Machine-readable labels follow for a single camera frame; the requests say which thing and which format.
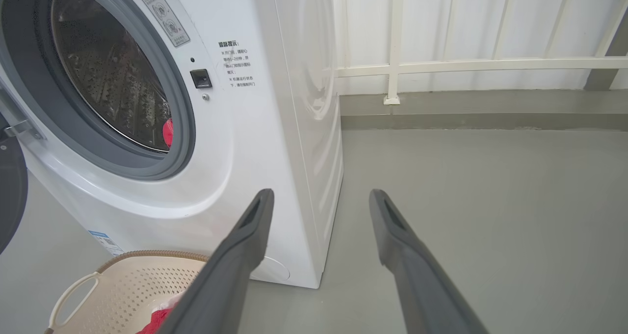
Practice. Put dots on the dark round washing machine door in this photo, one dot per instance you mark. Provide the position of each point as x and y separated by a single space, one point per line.
10 196

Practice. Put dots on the plain red garment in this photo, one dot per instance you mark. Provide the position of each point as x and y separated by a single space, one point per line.
168 133

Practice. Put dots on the grey warning sticker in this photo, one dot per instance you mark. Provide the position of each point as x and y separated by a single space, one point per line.
164 15

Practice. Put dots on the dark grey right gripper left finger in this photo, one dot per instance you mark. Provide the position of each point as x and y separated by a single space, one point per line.
230 275

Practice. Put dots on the grey rubber door gasket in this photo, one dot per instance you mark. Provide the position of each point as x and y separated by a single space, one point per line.
181 128

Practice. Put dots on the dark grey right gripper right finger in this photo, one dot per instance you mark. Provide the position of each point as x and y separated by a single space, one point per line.
422 285

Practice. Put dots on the white metal railing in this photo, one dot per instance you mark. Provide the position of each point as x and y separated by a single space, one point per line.
395 44

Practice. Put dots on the metal door hinge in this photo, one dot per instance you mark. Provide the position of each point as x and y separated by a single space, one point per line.
22 129

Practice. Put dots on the cream perforated laundry basket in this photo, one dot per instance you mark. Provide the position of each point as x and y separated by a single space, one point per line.
117 295

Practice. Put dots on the red garment with white trim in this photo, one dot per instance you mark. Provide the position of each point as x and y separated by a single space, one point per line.
154 321

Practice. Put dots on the perforated steel drum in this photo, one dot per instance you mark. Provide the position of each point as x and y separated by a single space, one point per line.
108 69

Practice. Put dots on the blue energy label sticker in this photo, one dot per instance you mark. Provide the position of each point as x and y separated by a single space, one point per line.
107 242

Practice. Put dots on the white washing machine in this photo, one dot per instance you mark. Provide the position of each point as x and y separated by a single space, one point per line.
245 177

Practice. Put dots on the black door latch socket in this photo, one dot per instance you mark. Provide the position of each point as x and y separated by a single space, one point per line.
201 78

